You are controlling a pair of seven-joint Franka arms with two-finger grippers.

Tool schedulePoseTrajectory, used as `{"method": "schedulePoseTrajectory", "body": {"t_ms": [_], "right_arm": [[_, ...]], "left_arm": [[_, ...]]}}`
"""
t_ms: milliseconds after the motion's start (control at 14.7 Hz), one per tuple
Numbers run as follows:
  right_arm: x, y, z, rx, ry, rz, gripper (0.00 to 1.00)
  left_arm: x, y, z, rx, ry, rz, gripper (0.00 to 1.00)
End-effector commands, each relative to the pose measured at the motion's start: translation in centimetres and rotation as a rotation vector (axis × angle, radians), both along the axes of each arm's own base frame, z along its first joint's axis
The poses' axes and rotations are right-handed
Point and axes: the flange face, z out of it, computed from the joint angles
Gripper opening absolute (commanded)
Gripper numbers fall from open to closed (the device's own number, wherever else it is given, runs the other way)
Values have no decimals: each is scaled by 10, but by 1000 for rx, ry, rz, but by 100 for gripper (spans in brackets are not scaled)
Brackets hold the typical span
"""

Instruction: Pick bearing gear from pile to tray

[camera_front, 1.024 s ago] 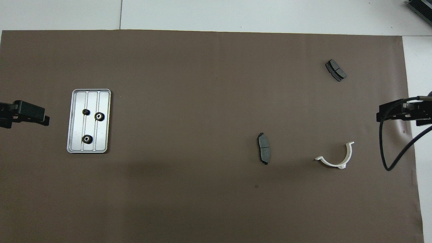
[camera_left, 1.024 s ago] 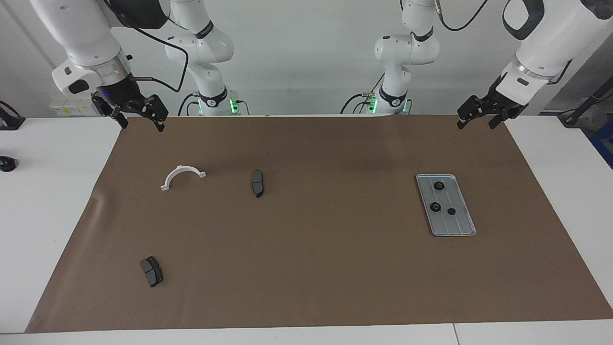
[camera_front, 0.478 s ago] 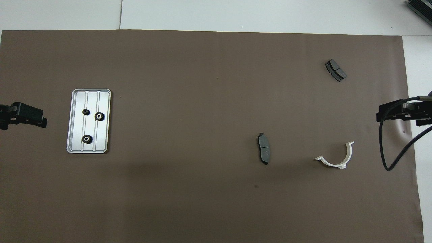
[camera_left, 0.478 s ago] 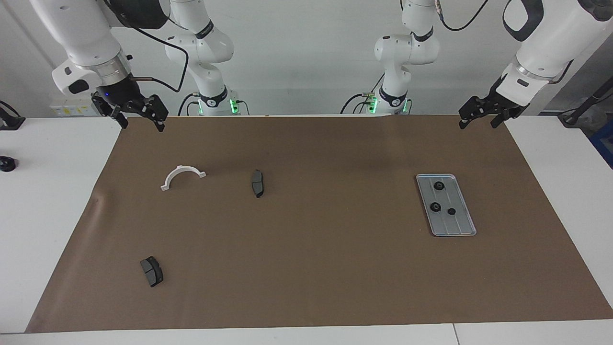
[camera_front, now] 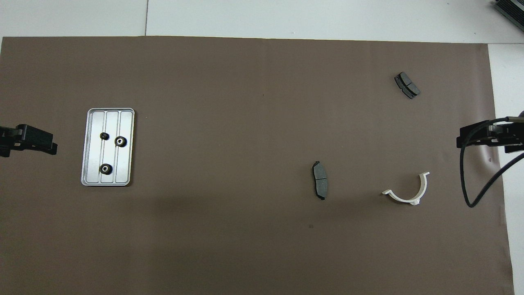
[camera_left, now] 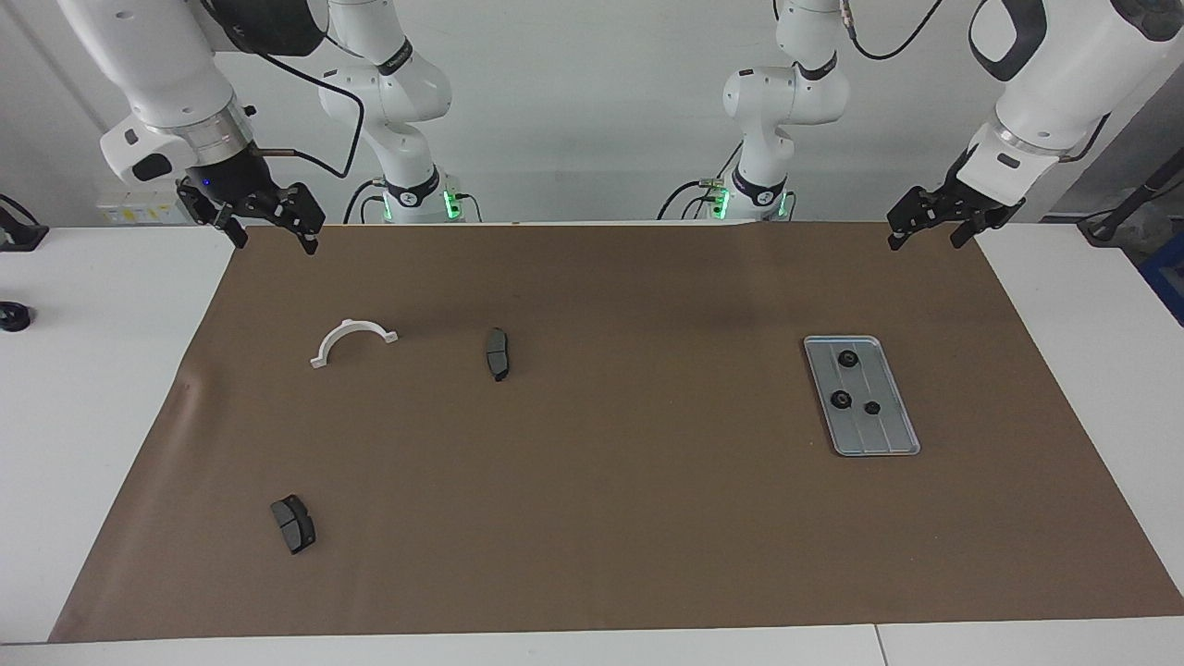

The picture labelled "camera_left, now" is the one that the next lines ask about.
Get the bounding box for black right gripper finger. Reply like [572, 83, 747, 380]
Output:
[176, 183, 250, 251]
[276, 182, 327, 256]

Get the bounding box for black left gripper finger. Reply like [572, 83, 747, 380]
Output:
[949, 215, 998, 250]
[885, 185, 933, 253]

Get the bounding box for silver metal tray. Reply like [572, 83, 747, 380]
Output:
[803, 335, 922, 458]

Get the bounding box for black tripod stand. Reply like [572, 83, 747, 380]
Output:
[1078, 153, 1184, 246]

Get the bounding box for blue box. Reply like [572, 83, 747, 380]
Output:
[1136, 231, 1184, 327]

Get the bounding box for short grey brake pad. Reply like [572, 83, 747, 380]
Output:
[270, 494, 317, 556]

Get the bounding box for brown table mat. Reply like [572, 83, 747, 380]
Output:
[48, 222, 1184, 644]

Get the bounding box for white wall socket box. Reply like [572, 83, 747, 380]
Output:
[95, 179, 200, 226]

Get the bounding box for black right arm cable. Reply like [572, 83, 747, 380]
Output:
[250, 46, 367, 181]

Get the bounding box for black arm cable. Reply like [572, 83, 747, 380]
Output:
[250, 46, 367, 181]
[837, 0, 1111, 166]

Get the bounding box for white half-ring clamp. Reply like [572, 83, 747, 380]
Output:
[310, 318, 401, 370]

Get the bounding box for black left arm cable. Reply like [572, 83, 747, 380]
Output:
[837, 0, 1111, 166]

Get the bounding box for black stand with cable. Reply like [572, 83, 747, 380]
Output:
[0, 194, 49, 253]

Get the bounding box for black left base cables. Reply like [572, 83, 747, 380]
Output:
[657, 179, 732, 223]

